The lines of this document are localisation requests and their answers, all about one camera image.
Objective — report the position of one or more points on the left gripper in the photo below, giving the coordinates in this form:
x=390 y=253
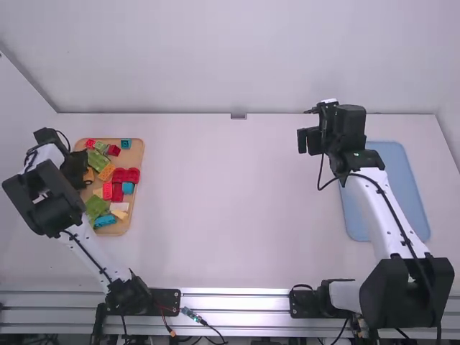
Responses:
x=76 y=167

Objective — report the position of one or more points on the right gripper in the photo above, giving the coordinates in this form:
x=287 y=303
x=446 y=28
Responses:
x=314 y=141

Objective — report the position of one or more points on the yellow toy brick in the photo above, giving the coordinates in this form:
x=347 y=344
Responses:
x=120 y=214

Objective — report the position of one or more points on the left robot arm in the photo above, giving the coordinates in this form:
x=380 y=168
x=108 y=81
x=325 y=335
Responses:
x=90 y=248

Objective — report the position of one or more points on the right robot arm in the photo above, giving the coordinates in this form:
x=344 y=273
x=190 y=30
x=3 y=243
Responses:
x=373 y=201

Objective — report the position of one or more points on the green toy brick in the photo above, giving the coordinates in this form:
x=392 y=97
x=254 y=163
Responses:
x=96 y=206
x=101 y=147
x=97 y=161

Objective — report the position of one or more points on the red toy brick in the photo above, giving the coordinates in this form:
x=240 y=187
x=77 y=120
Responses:
x=90 y=143
x=115 y=150
x=108 y=190
x=125 y=176
x=118 y=193

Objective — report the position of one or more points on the orange toy brick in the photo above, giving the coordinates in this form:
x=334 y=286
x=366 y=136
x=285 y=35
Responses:
x=106 y=173

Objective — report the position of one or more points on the teal toy brick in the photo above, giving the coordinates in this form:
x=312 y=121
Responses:
x=126 y=144
x=128 y=187
x=105 y=220

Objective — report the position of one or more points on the white toy brick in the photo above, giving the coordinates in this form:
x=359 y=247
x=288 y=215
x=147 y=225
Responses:
x=119 y=206

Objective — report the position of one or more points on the tan tray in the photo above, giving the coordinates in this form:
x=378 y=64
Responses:
x=136 y=158

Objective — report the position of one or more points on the blue mat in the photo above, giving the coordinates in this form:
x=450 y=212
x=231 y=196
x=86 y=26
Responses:
x=406 y=187

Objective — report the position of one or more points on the silver rails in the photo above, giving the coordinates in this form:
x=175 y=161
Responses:
x=233 y=305

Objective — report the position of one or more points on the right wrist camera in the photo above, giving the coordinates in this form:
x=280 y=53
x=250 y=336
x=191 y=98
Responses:
x=329 y=102

